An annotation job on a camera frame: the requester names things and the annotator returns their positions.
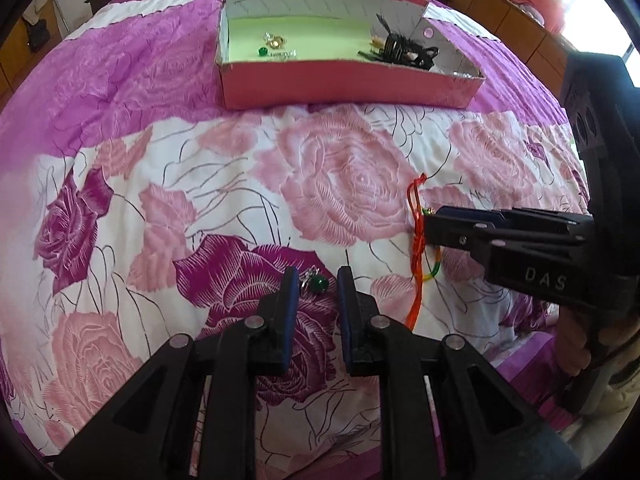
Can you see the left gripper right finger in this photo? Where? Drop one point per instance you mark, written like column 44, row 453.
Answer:
column 357, row 334

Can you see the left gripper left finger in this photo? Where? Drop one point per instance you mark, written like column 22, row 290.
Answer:
column 275, row 340

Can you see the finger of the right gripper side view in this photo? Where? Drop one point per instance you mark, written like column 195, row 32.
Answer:
column 472, row 230

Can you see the green bead earring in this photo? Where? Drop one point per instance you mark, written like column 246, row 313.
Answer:
column 313, row 281

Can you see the black ribbon hair accessory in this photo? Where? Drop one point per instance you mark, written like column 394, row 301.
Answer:
column 424, row 62

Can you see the person's right hand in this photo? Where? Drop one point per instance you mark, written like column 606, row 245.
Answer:
column 571, row 338

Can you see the wooden dresser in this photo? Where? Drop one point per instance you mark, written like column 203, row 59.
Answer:
column 544, row 53

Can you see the pink floral bedspread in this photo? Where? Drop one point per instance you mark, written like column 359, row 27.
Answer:
column 134, row 206

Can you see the pink cardboard box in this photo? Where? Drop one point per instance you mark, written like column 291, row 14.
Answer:
column 452, row 82

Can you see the light green paper liner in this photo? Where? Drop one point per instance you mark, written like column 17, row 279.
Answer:
column 296, row 38

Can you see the black hanging bag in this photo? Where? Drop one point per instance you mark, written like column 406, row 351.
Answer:
column 38, row 34

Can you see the orange wooden wardrobe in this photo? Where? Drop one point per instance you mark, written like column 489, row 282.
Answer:
column 18, row 56

